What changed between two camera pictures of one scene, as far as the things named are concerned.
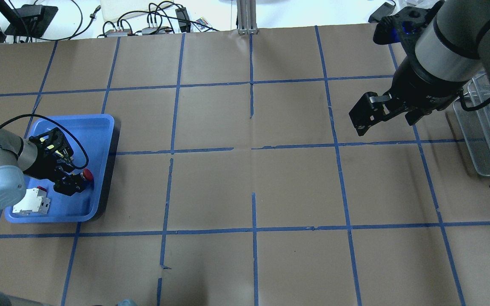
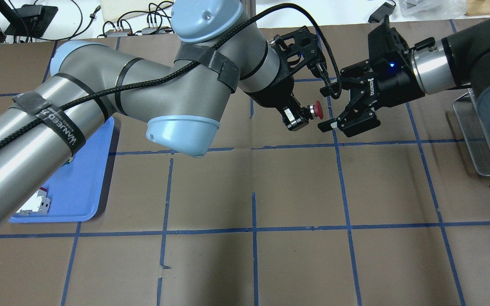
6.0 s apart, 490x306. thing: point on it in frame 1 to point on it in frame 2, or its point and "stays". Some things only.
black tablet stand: (28, 20) stays
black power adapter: (385, 9) stays
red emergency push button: (87, 174) to (312, 111)
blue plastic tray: (95, 132) stays
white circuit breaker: (34, 201) stays
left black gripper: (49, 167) to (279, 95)
